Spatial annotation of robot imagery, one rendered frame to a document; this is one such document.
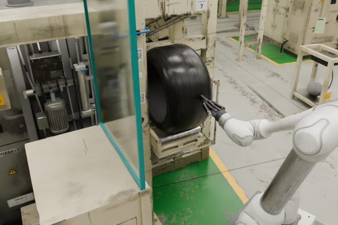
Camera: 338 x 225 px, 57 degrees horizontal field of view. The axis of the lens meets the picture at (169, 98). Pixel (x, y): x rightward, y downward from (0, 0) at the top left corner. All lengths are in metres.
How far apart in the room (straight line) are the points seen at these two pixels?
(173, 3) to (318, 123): 1.37
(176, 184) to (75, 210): 2.01
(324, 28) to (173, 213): 4.90
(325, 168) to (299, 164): 2.37
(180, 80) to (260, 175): 1.75
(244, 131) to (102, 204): 0.80
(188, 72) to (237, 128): 0.49
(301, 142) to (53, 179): 0.94
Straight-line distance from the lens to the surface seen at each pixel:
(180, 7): 2.23
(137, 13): 1.81
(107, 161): 1.39
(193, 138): 2.22
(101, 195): 1.24
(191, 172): 3.27
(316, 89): 4.71
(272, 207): 1.49
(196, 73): 1.93
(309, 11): 6.38
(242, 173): 3.33
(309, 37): 6.56
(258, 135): 1.74
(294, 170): 1.31
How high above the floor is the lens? 2.11
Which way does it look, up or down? 27 degrees down
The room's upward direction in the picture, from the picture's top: 1 degrees counter-clockwise
